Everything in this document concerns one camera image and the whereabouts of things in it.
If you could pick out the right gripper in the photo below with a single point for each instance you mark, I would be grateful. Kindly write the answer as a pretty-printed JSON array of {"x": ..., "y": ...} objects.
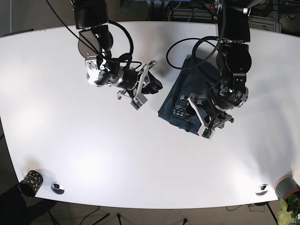
[{"x": 136, "y": 84}]

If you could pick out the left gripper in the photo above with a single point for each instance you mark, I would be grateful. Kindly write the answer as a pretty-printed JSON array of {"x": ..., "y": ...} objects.
[{"x": 203, "y": 108}]

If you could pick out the navy blue T-shirt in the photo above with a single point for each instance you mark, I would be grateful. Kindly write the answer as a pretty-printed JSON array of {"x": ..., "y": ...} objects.
[{"x": 198, "y": 81}]

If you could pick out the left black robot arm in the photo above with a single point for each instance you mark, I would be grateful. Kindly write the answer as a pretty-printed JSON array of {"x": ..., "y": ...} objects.
[{"x": 233, "y": 60}]

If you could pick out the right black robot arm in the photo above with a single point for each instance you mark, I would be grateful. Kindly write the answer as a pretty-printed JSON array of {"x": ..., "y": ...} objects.
[{"x": 95, "y": 43}]

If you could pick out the right metal table grommet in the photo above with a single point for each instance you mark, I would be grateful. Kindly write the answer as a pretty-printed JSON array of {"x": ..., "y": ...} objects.
[{"x": 262, "y": 190}]

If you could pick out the metal table grommet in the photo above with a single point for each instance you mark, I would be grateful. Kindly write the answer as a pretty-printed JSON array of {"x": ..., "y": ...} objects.
[
  {"x": 57, "y": 188},
  {"x": 262, "y": 190}
]

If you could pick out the grey plant pot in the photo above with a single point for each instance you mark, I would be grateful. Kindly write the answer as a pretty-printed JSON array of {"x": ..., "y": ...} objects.
[{"x": 285, "y": 187}]

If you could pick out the left metal table grommet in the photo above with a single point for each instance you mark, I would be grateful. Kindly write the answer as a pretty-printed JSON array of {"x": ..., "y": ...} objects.
[{"x": 57, "y": 188}]

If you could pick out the black floral cup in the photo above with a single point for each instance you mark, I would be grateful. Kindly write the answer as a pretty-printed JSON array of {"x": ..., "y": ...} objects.
[{"x": 31, "y": 183}]

